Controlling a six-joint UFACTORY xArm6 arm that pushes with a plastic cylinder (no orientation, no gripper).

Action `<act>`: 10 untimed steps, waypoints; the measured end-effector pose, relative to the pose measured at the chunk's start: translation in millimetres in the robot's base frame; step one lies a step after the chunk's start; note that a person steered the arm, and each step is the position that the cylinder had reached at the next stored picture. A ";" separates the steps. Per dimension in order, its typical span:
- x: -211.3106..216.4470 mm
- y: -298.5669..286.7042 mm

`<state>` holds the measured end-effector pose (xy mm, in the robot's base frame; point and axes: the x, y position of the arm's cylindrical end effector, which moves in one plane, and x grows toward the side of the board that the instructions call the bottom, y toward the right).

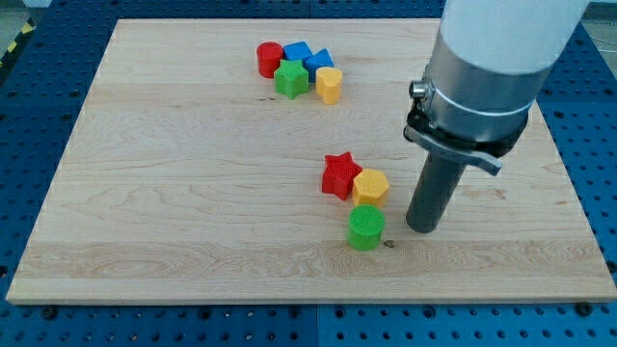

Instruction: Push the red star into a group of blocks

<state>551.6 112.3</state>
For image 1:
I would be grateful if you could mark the black clamp with silver lever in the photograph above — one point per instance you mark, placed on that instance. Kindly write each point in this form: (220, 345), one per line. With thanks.
(458, 133)

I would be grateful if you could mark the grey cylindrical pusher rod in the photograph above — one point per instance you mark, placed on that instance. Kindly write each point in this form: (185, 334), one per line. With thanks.
(438, 180)

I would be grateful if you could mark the red star block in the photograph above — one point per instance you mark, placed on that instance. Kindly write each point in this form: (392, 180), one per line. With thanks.
(339, 173)

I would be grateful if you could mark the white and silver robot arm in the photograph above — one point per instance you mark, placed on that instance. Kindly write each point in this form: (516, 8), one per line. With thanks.
(489, 62)

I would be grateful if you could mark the green star block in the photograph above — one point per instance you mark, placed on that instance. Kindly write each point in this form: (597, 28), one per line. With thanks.
(291, 78)

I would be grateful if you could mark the yellow hexagon block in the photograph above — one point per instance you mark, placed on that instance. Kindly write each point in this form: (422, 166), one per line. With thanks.
(370, 187)

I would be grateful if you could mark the green cylinder block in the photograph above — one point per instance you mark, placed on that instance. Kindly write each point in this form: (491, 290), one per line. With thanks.
(365, 226)

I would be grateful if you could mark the yellow heart block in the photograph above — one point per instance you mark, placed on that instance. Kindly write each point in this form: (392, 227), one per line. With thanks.
(328, 82)

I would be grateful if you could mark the blue cube block right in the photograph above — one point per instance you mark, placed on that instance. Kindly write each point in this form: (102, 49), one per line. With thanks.
(322, 58)

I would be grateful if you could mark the blue cube block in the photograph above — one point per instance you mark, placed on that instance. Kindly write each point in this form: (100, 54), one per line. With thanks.
(322, 58)
(297, 51)

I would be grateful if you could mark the blue cube block rear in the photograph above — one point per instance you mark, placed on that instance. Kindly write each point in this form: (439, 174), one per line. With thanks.
(297, 51)

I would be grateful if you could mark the red cylinder block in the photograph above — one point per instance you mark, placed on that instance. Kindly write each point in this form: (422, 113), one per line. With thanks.
(269, 55)

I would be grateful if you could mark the light wooden board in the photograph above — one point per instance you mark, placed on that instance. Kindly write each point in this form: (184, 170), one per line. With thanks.
(188, 180)

